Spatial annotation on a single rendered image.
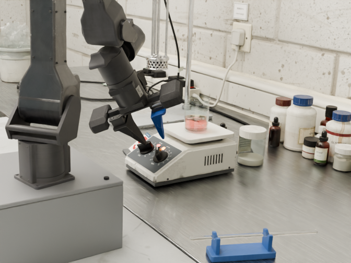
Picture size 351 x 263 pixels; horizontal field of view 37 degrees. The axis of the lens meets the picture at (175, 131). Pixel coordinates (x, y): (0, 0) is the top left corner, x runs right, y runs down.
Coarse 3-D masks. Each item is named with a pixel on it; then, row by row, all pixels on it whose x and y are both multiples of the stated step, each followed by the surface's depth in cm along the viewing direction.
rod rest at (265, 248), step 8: (216, 232) 78; (216, 240) 76; (264, 240) 80; (272, 240) 78; (208, 248) 79; (216, 248) 77; (224, 248) 79; (232, 248) 79; (240, 248) 79; (248, 248) 79; (256, 248) 79; (264, 248) 79; (272, 248) 80; (208, 256) 78; (216, 256) 77; (224, 256) 77; (232, 256) 77; (240, 256) 77; (248, 256) 78; (256, 256) 78; (264, 256) 78; (272, 256) 78
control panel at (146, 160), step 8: (152, 136) 114; (160, 144) 109; (168, 144) 108; (136, 152) 111; (152, 152) 108; (168, 152) 106; (176, 152) 105; (136, 160) 108; (144, 160) 107; (152, 160) 106; (168, 160) 104; (152, 168) 104; (160, 168) 103
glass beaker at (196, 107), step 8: (184, 96) 110; (192, 96) 111; (200, 96) 111; (208, 96) 108; (184, 104) 109; (192, 104) 107; (200, 104) 107; (208, 104) 108; (184, 112) 109; (192, 112) 108; (200, 112) 107; (208, 112) 109; (184, 120) 110; (192, 120) 108; (200, 120) 108; (184, 128) 110; (192, 128) 108; (200, 128) 108
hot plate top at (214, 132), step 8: (168, 128) 111; (176, 128) 112; (208, 128) 113; (216, 128) 113; (224, 128) 113; (176, 136) 108; (184, 136) 106; (192, 136) 107; (200, 136) 107; (208, 136) 107; (216, 136) 108; (224, 136) 109; (232, 136) 110
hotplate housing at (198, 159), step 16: (176, 144) 108; (192, 144) 107; (208, 144) 108; (224, 144) 109; (128, 160) 110; (176, 160) 103; (192, 160) 105; (208, 160) 108; (224, 160) 110; (144, 176) 106; (160, 176) 102; (176, 176) 104; (192, 176) 107
